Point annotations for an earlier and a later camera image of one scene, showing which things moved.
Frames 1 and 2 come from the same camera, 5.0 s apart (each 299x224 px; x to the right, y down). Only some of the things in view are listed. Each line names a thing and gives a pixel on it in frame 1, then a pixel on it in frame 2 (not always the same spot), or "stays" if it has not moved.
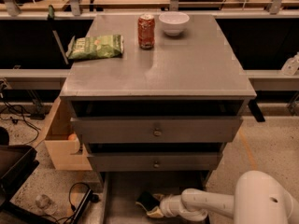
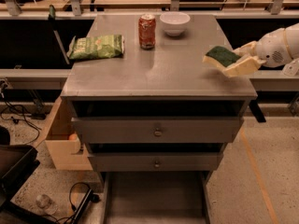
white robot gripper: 168,205 to 270,50
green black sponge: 147,201 to 222,56
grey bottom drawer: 120,190 stays
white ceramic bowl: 174,22 stays
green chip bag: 97,47 stays
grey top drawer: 156,129 stays
